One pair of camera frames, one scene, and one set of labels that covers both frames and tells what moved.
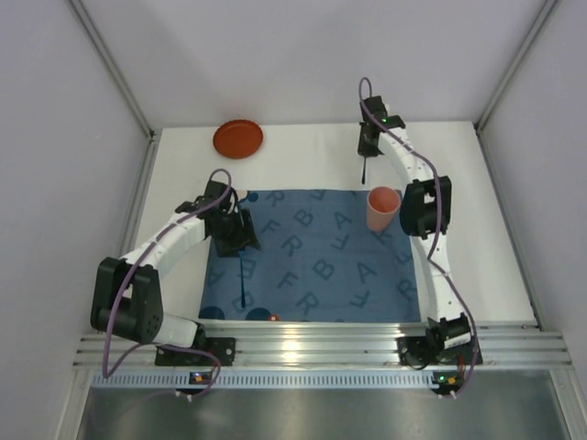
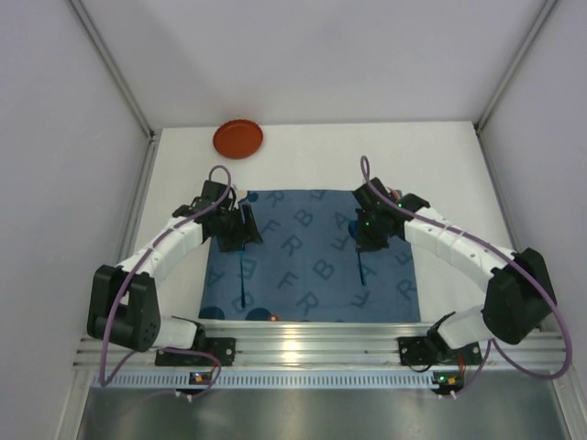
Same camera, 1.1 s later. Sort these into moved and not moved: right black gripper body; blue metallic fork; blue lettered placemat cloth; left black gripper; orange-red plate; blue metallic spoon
Moved: right black gripper body; blue metallic spoon
Not moved: left black gripper; blue lettered placemat cloth; orange-red plate; blue metallic fork
